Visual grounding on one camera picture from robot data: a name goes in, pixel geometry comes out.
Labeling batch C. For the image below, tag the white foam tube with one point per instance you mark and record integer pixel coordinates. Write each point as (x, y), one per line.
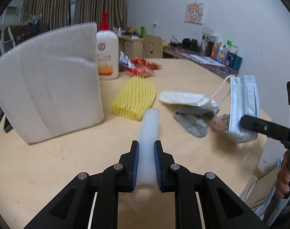
(149, 132)

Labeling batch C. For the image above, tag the yellow foam fruit net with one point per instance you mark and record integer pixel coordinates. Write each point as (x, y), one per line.
(135, 97)

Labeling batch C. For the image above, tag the wooden smiley face chair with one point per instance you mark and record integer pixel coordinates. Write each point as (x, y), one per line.
(152, 46)

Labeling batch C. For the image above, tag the brown striped curtains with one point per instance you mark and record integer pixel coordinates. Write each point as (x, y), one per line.
(60, 13)

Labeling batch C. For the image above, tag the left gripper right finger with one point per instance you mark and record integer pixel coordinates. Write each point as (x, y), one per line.
(201, 201)

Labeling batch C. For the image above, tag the anime girl wall poster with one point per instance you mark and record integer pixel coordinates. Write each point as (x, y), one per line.
(194, 13)

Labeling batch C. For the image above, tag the white lotion pump bottle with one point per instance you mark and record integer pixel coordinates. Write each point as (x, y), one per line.
(107, 50)

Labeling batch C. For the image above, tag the red snack packet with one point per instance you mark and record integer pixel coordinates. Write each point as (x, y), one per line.
(142, 67)

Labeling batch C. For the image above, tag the floral patterned cloth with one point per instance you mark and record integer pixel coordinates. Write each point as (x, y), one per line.
(220, 123)

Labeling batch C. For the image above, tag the light wooden desk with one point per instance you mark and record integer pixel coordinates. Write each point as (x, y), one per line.
(132, 46)

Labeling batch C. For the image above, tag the blue surgical face mask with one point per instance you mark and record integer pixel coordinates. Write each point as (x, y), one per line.
(244, 100)

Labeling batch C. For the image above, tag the person's right hand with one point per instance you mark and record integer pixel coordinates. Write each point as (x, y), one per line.
(283, 178)

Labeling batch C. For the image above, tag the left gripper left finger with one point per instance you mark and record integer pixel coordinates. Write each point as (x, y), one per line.
(91, 201)

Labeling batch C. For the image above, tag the grey sock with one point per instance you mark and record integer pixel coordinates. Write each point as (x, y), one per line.
(191, 118)

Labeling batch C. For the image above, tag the white styrofoam box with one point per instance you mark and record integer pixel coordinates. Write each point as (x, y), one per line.
(49, 84)

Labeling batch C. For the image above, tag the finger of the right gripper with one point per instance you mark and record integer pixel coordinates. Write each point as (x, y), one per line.
(271, 130)

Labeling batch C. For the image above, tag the white tissue pack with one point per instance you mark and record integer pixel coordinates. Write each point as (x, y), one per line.
(190, 99)

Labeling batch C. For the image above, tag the blue white snack packet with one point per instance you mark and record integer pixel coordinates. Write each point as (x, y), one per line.
(124, 60)

